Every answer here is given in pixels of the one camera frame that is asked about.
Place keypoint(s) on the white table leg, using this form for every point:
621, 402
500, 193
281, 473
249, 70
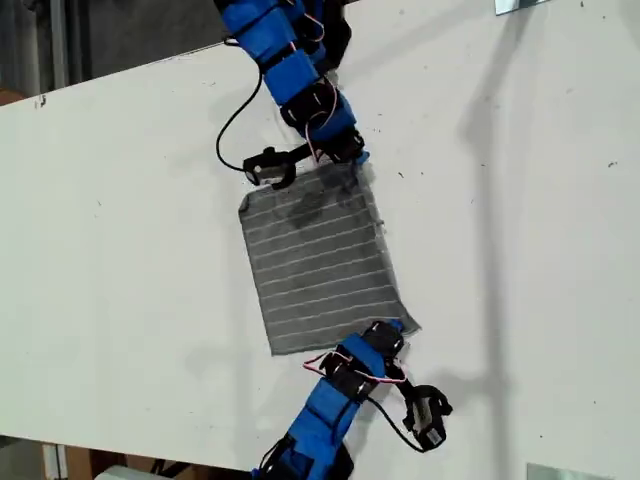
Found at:
54, 462

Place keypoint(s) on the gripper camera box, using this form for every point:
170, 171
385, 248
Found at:
265, 174
431, 430

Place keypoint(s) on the white container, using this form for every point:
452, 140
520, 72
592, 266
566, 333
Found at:
122, 473

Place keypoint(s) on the grey metal pole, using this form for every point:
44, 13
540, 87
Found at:
58, 45

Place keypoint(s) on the grey white-striped square towel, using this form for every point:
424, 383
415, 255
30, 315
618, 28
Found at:
320, 270

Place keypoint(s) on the brown cardboard box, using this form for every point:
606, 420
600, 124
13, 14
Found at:
80, 465

